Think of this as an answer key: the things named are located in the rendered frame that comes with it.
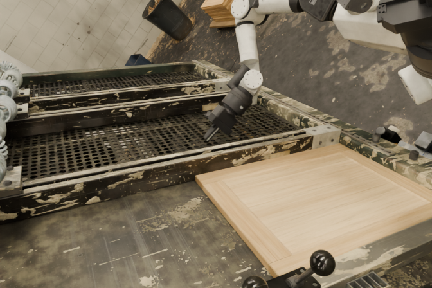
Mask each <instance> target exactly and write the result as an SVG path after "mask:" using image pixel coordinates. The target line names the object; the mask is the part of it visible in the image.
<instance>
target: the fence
mask: <svg viewBox="0 0 432 288"><path fill-rule="evenodd" d="M430 253H432V218H430V219H428V220H425V221H423V222H420V223H418V224H416V225H413V226H410V227H408V228H406V229H403V230H401V231H398V232H396V233H393V234H391V235H388V236H386V237H383V238H381V239H379V240H376V241H374V242H371V243H369V244H366V245H364V246H361V247H359V248H357V249H354V250H351V251H349V252H347V253H344V254H342V255H339V256H337V257H334V259H335V261H336V268H335V270H334V272H333V273H332V274H331V275H329V276H319V275H317V274H316V273H314V274H312V276H313V277H314V278H315V279H316V280H317V281H318V282H319V283H320V284H321V288H345V287H346V284H347V283H348V282H351V281H352V280H355V279H356V278H359V277H361V276H363V275H366V274H368V273H370V272H372V271H374V273H376V274H377V275H378V276H379V277H381V276H384V275H386V274H388V273H390V272H392V271H394V270H396V269H398V268H400V267H402V266H405V265H406V264H409V263H411V262H413V261H415V260H417V259H419V258H422V257H424V256H426V255H428V254H430Z"/></svg>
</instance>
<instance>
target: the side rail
mask: <svg viewBox="0 0 432 288"><path fill-rule="evenodd" d="M193 70H194V63H191V62H173V63H164V64H147V65H137V66H120V67H102V68H93V69H76V70H66V71H48V72H39V73H21V74H22V78H23V83H22V85H27V84H41V83H50V82H65V81H73V80H88V79H96V78H111V77H126V76H134V75H148V74H156V73H171V72H180V71H193Z"/></svg>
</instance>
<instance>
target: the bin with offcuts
mask: <svg viewBox="0 0 432 288"><path fill-rule="evenodd" d="M142 18H144V19H146V20H147V21H149V22H150V23H152V24H153V25H154V26H156V27H158V28H159V29H160V30H162V31H163V32H165V33H166V34H168V35H169V36H171V37H172V38H173V39H175V40H176V41H181V40H182V39H184V38H185V37H186V36H187V35H188V33H189V32H190V30H191V29H192V25H193V24H192V21H191V20H190V19H189V18H188V17H187V16H186V15H185V13H184V12H183V11H182V10H181V9H180V8H179V7H178V6H177V5H176V4H175V3H174V2H173V0H150V1H149V3H148V4H147V6H146V7H145V9H144V11H143V14H142Z"/></svg>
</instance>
